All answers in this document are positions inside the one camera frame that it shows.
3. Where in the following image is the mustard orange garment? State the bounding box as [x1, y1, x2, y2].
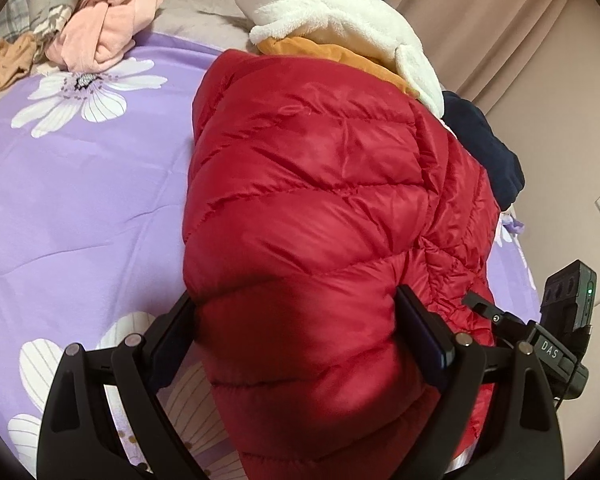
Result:
[256, 35, 421, 103]

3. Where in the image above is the grey striped cloth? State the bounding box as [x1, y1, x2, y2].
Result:
[0, 0, 146, 61]

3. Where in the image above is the beige curtain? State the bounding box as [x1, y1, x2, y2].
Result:
[395, 0, 600, 116]

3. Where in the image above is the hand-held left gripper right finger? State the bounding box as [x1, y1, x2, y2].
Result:
[395, 284, 566, 480]

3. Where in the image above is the grey blanket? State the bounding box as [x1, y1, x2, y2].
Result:
[130, 0, 261, 56]

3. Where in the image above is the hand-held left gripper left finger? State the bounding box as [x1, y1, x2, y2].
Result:
[36, 290, 203, 480]

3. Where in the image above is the white fleece garment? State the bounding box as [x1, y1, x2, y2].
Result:
[205, 0, 446, 118]

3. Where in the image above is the purple floral bed sheet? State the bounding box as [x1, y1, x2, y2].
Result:
[0, 30, 543, 480]

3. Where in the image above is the navy blue garment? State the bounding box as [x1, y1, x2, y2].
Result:
[440, 90, 526, 213]

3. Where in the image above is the pink garment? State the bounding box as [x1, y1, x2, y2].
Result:
[45, 0, 170, 73]

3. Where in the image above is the red puffer jacket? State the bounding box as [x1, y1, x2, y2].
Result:
[181, 49, 502, 480]

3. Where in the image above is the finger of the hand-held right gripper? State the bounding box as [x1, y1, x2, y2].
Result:
[461, 291, 536, 350]

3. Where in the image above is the tan cloth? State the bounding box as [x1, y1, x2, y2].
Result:
[0, 35, 38, 103]

